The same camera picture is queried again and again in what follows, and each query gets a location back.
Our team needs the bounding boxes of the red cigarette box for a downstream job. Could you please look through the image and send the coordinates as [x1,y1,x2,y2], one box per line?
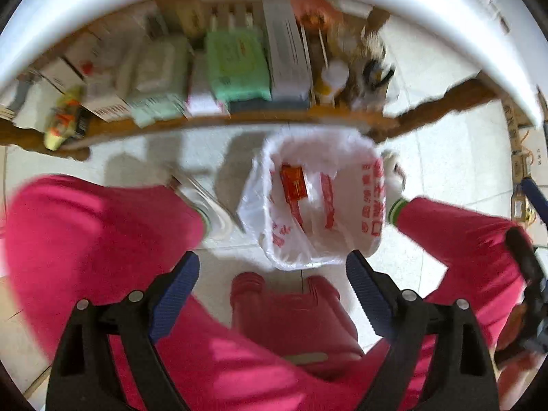
[279,164,308,203]

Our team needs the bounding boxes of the white plastic trash bag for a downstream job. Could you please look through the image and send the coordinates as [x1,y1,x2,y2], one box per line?
[237,127,385,271]

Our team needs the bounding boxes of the person's red trousers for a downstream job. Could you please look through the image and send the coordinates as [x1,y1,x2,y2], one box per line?
[5,175,525,410]

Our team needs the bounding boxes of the red plastic stool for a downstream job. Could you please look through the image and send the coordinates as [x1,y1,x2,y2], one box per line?
[231,272,364,379]

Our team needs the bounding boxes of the wooden lower shelf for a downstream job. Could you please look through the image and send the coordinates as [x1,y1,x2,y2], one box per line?
[1,73,499,161]

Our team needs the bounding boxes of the green wet wipes pack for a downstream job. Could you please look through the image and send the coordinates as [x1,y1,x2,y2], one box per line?
[205,28,271,103]

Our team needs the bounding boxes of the long white box on shelf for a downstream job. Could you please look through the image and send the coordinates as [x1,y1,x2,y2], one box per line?
[263,0,311,101]

